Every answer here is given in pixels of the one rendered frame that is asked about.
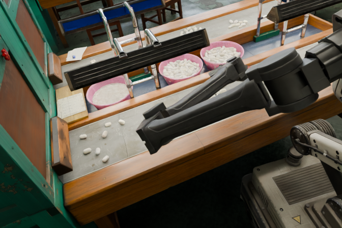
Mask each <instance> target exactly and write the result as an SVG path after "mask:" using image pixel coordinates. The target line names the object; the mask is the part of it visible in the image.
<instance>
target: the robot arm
mask: <svg viewBox="0 0 342 228"><path fill-rule="evenodd" d="M332 25H333V33H331V34H329V35H328V36H326V37H325V38H323V39H321V40H319V41H318V44H317V45H316V46H314V47H312V48H310V49H308V50H307V51H306V54H305V57H304V58H303V59H302V58H301V56H300V54H299V53H298V52H297V51H296V49H295V47H291V48H288V49H285V50H282V51H280V52H278V53H276V54H274V55H272V56H270V57H268V58H266V59H265V60H263V61H262V62H260V63H258V64H256V65H254V66H252V67H251V66H247V65H245V64H244V63H243V61H242V59H241V57H240V56H238V57H236V56H233V57H231V58H230V59H228V60H226V64H223V65H219V67H217V68H216V69H214V70H212V71H210V72H209V75H210V77H211V78H209V79H208V80H207V81H205V82H204V83H203V84H201V85H200V86H199V87H197V88H196V89H194V90H193V91H192V92H190V93H189V94H187V95H186V96H185V97H183V98H182V99H180V100H179V101H178V102H176V103H175V104H173V105H172V106H170V107H167V108H166V106H165V105H164V103H163V102H160V103H157V104H156V105H154V106H153V107H152V108H150V109H149V110H147V111H146V112H144V113H143V114H142V115H143V117H144V118H145V119H144V120H143V121H142V122H141V124H140V125H139V127H138V128H137V130H136V133H137V134H138V135H139V137H140V138H141V140H142V141H145V146H146V148H147V149H148V151H149V153H150V155H152V154H155V153H157V152H158V150H159V149H160V148H161V147H162V146H164V145H167V144H168V143H169V142H171V141H172V140H173V139H175V138H176V137H179V136H181V135H184V134H187V133H189V132H192V131H194V130H198V129H200V128H203V127H205V126H208V125H211V124H213V123H216V122H218V121H221V120H224V119H226V118H229V117H231V116H234V115H237V114H239V113H242V112H246V111H250V110H256V109H258V110H260V109H263V108H265V110H266V112H267V114H268V116H270V117H271V116H274V115H276V114H279V113H291V112H296V111H299V110H302V109H304V108H306V107H308V106H310V105H311V104H313V103H314V102H316V101H317V99H318V98H319V94H318V92H320V91H321V90H323V89H325V88H327V87H329V86H331V83H332V82H334V81H336V80H338V79H340V78H341V79H342V10H340V11H338V12H336V13H335V14H333V15H332ZM235 81H243V82H242V83H240V84H239V85H237V86H236V87H234V88H232V89H230V90H228V91H226V92H223V93H221V94H219V95H217V96H215V97H212V96H213V95H215V94H216V93H217V92H218V91H220V90H221V89H222V88H224V87H225V86H226V85H228V84H230V83H233V82H235ZM263 82H264V84H265V86H266V87H267V89H268V91H269V93H270V95H271V97H272V98H273V100H271V99H270V96H269V93H268V92H267V90H266V88H265V86H264V84H263ZM211 97H212V98H211Z"/></svg>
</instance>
